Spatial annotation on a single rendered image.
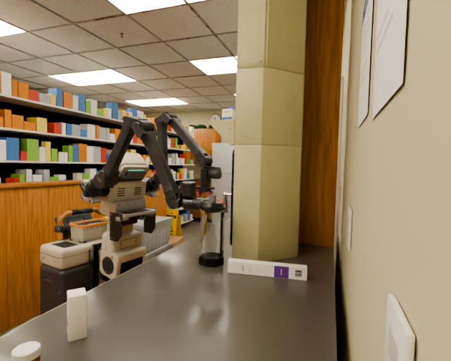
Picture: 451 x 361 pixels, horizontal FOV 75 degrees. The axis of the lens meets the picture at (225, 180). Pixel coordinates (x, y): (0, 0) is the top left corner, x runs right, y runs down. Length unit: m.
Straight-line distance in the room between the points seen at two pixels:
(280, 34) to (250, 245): 0.85
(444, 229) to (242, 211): 1.05
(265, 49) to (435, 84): 1.07
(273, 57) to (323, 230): 0.84
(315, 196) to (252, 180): 0.44
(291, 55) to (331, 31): 0.37
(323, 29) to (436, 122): 1.45
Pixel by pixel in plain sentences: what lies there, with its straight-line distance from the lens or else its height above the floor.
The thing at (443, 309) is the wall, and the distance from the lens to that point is 0.21.
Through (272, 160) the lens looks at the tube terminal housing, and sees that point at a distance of 1.21.
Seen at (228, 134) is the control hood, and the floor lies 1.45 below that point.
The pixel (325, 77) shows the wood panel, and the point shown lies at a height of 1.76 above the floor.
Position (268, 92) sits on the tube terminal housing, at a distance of 1.23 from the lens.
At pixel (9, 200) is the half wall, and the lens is 2.83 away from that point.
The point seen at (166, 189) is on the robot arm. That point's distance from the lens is 1.38.
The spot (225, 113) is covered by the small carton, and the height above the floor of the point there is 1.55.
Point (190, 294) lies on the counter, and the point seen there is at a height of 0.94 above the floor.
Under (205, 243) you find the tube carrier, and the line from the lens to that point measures 1.15.
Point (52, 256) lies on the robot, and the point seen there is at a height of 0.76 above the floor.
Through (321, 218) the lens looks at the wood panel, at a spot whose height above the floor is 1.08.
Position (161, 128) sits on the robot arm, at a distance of 1.94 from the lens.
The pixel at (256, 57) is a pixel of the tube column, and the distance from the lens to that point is 1.27.
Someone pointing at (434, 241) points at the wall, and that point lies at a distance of 0.22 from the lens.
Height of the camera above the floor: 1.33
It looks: 3 degrees down
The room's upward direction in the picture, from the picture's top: 1 degrees clockwise
